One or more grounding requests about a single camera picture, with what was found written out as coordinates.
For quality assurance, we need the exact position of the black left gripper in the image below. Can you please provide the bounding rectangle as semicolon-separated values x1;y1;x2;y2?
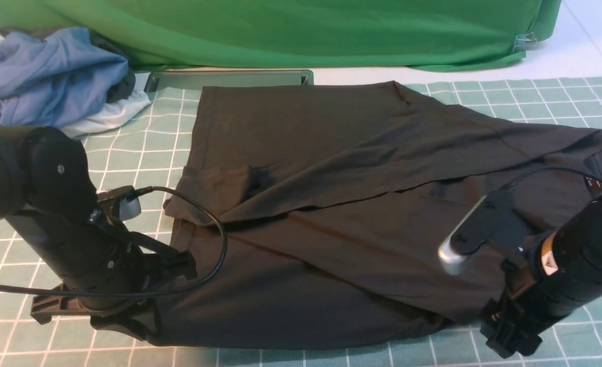
6;208;197;341

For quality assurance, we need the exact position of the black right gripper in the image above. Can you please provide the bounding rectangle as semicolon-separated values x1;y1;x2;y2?
480;259;560;359

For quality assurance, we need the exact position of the dark gray long-sleeve shirt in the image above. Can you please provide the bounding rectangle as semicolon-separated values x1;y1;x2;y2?
146;82;602;350

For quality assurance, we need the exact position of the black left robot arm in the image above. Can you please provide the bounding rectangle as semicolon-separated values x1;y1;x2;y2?
0;127;197;341

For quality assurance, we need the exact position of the blue crumpled shirt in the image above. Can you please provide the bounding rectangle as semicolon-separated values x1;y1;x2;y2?
0;27;129;128

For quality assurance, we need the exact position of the green checkered tablecloth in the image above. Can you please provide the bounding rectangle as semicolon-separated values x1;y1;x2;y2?
0;81;602;365

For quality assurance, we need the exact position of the silver binder clip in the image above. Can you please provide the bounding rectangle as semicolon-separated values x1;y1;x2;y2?
512;32;538;53

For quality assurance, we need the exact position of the green backdrop cloth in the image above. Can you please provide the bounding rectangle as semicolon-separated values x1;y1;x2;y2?
0;1;561;72

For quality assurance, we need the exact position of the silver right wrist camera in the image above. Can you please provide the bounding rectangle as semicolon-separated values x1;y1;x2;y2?
438;188;530;276

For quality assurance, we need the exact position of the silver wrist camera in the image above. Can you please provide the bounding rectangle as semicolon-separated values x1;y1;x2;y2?
438;188;530;276
96;186;142;222

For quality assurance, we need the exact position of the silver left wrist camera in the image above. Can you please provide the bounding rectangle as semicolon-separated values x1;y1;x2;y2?
96;186;142;222

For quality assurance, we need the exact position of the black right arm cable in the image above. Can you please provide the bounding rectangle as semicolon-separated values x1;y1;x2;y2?
500;165;602;194

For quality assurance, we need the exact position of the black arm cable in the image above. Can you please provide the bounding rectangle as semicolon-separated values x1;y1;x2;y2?
0;57;228;299
500;165;602;194

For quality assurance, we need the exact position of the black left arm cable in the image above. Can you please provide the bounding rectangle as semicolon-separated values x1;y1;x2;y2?
0;57;228;299

